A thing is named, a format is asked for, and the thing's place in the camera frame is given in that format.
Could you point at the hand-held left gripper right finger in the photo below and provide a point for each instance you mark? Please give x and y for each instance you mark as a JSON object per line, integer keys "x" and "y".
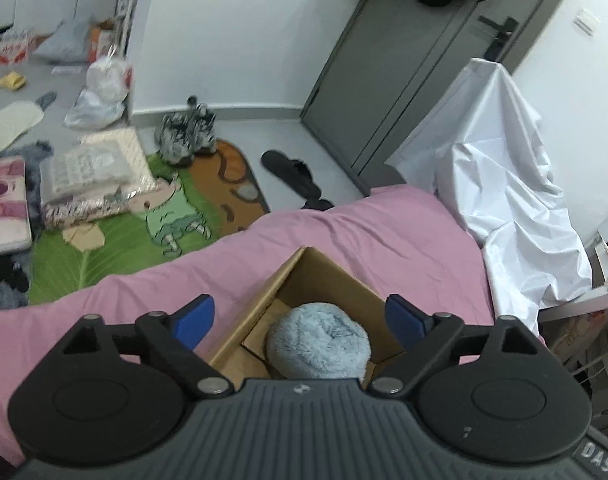
{"x": 404, "y": 325}

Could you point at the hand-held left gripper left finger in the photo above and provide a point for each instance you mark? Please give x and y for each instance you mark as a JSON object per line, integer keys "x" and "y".
{"x": 193, "y": 320}

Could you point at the light blue fluffy cloth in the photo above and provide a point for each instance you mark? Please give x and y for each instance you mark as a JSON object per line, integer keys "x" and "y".
{"x": 319, "y": 342}

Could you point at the brown cardboard box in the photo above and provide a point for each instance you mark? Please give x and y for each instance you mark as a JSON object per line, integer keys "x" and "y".
{"x": 329, "y": 280}

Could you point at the pink bed sheet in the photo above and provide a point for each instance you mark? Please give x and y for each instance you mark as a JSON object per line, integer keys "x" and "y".
{"x": 384, "y": 230}

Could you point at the green cartoon floor mat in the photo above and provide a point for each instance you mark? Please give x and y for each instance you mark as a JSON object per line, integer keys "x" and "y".
{"x": 118, "y": 255}

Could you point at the black slipper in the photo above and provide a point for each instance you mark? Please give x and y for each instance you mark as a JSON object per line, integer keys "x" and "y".
{"x": 289, "y": 172}
{"x": 319, "y": 204}

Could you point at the white side table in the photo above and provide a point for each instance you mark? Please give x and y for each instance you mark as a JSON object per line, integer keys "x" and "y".
{"x": 579, "y": 305}

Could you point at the grey patterned sneaker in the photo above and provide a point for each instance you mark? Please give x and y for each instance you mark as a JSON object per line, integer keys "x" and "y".
{"x": 176, "y": 140}
{"x": 203, "y": 127}

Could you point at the grey fabric in clear package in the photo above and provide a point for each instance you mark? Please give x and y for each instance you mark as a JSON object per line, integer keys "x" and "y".
{"x": 88, "y": 170}

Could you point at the beige patterned package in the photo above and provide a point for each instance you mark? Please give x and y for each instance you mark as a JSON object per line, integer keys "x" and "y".
{"x": 128, "y": 147}

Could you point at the white cloth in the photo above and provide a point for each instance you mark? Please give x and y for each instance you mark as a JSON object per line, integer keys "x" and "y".
{"x": 504, "y": 160}

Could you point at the pink cushion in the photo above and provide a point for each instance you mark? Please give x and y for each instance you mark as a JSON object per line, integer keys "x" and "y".
{"x": 3, "y": 205}

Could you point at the white plastic bag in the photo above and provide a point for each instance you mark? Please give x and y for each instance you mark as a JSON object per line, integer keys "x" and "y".
{"x": 108, "y": 77}
{"x": 93, "y": 110}

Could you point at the grey door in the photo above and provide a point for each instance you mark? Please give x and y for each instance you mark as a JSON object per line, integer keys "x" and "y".
{"x": 394, "y": 70}

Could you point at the grey sock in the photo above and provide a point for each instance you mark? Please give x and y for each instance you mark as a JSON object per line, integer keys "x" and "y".
{"x": 46, "y": 99}

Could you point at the cream fluffy insole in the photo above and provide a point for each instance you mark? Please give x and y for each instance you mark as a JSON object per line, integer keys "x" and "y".
{"x": 8, "y": 125}

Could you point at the orange cardboard box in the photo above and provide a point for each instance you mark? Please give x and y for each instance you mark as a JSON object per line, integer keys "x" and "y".
{"x": 101, "y": 40}

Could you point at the yellow cloth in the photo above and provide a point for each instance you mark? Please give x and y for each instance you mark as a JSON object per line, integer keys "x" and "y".
{"x": 11, "y": 81}

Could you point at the narrow white shelf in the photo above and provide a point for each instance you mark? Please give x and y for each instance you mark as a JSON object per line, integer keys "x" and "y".
{"x": 128, "y": 10}

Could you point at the red and white bag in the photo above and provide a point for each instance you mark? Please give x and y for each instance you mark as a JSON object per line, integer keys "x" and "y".
{"x": 16, "y": 47}

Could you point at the white wall switch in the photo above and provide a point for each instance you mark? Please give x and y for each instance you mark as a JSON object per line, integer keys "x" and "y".
{"x": 587, "y": 21}

